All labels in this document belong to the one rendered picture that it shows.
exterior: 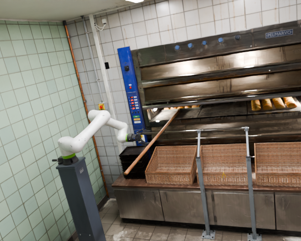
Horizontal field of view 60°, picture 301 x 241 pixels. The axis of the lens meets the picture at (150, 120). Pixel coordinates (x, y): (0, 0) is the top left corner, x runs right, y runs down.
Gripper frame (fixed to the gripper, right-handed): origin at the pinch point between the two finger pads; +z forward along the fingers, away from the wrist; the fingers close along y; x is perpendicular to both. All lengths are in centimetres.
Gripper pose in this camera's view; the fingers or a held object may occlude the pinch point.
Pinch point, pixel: (150, 136)
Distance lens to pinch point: 281.5
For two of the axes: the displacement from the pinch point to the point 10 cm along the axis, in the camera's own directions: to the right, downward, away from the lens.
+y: 1.7, 9.5, 2.6
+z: 9.3, -0.6, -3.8
